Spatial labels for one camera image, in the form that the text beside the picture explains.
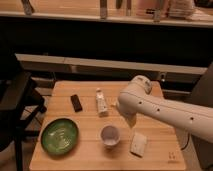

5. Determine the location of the white ceramic cup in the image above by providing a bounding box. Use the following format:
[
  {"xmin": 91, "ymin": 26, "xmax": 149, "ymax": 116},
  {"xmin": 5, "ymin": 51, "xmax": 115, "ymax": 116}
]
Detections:
[{"xmin": 100, "ymin": 125, "xmax": 120, "ymax": 148}]

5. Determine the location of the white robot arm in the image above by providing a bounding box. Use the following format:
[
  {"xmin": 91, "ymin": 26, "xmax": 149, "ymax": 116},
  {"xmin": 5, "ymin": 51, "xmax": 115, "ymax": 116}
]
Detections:
[{"xmin": 116, "ymin": 75, "xmax": 213, "ymax": 143}]

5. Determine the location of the green ceramic bowl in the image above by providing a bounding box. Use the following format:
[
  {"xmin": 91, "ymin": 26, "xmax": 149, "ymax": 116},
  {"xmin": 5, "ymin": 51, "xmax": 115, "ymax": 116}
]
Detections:
[{"xmin": 41, "ymin": 118, "xmax": 79, "ymax": 156}]

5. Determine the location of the white sponge block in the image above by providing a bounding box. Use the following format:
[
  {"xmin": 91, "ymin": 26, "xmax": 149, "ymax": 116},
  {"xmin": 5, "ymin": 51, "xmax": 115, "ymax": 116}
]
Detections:
[{"xmin": 130, "ymin": 133, "xmax": 147, "ymax": 157}]

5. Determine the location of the white tube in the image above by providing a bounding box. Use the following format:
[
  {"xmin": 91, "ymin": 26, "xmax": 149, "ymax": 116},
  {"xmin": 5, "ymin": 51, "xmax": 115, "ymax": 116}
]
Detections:
[{"xmin": 96, "ymin": 88, "xmax": 108, "ymax": 117}]

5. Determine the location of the wooden table board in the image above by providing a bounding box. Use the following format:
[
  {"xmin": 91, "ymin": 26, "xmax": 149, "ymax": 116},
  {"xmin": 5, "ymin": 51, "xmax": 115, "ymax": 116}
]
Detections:
[{"xmin": 30, "ymin": 81, "xmax": 186, "ymax": 171}]

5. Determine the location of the black rectangular bar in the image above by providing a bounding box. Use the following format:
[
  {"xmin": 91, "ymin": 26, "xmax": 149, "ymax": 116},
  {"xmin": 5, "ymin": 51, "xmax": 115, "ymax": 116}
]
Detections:
[{"xmin": 71, "ymin": 95, "xmax": 83, "ymax": 112}]

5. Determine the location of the black chair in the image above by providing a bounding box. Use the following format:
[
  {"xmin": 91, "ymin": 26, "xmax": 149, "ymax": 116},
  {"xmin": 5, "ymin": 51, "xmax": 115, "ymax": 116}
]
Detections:
[{"xmin": 0, "ymin": 50, "xmax": 47, "ymax": 171}]

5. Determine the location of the black cable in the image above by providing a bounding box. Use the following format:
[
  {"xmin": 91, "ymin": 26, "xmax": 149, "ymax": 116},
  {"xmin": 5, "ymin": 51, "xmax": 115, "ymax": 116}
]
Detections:
[{"xmin": 180, "ymin": 133, "xmax": 190, "ymax": 151}]

